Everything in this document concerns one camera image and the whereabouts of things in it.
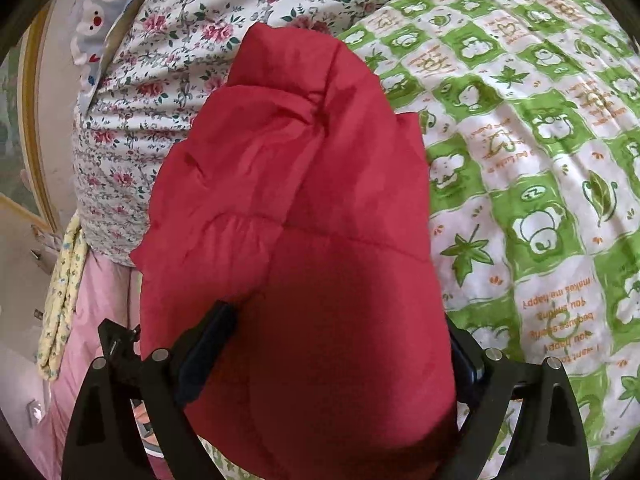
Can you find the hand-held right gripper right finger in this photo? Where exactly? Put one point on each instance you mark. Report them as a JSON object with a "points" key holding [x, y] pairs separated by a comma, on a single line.
{"points": [[470, 367]]}

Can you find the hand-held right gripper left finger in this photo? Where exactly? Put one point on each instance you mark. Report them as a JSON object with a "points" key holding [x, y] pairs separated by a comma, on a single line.
{"points": [[209, 352]]}

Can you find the yellow printed cloth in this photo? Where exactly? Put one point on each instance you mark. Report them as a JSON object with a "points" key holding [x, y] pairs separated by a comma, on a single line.
{"points": [[67, 280]]}

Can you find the red quilted jacket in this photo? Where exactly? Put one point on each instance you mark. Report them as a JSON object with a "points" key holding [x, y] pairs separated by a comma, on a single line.
{"points": [[310, 260]]}

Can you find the wooden picture frame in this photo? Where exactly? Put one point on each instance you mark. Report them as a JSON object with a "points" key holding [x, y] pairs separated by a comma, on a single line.
{"points": [[37, 125]]}

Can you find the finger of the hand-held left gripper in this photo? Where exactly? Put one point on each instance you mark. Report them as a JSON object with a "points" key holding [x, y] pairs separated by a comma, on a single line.
{"points": [[117, 337]]}

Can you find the blue bear printed cloth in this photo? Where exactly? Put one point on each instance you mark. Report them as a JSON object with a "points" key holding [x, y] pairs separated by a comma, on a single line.
{"points": [[100, 15]]}

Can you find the pink blanket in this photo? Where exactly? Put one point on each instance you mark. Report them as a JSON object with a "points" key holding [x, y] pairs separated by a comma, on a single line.
{"points": [[107, 300]]}

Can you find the green checked printed blanket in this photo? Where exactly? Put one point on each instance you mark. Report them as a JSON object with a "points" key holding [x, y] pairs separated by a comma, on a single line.
{"points": [[525, 160]]}

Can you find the floral quilt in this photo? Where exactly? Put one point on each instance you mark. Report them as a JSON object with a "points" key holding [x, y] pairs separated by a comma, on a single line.
{"points": [[165, 60]]}

